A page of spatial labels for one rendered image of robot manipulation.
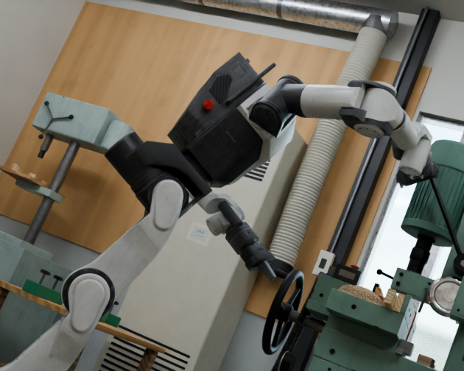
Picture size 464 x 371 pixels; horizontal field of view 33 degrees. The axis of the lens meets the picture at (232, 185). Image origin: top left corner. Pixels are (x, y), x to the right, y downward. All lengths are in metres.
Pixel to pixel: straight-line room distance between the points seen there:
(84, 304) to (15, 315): 2.08
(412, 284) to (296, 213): 1.53
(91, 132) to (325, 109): 2.43
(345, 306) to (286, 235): 1.73
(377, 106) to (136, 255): 0.78
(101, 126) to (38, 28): 1.11
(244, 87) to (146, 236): 0.51
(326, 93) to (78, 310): 0.87
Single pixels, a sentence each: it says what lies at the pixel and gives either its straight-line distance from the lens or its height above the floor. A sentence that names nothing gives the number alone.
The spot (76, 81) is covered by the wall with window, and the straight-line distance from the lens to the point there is 5.14.
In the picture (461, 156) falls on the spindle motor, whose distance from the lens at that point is 2.53.
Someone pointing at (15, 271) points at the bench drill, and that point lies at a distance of 4.07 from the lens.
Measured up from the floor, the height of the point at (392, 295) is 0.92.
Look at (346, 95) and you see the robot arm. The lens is 1.99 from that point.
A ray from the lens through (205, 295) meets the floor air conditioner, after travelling 3.83.
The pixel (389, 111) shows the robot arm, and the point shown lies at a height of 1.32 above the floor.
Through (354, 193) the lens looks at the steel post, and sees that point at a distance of 3.95.
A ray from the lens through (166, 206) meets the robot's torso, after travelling 2.17.
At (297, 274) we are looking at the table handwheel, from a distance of 2.48.
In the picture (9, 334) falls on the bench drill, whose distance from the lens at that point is 4.22.
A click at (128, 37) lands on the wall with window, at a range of 5.09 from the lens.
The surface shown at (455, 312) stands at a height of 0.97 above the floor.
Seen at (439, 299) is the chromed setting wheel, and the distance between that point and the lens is 2.36.
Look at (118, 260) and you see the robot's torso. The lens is 2.18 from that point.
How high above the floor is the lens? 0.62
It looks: 12 degrees up
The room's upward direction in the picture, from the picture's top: 23 degrees clockwise
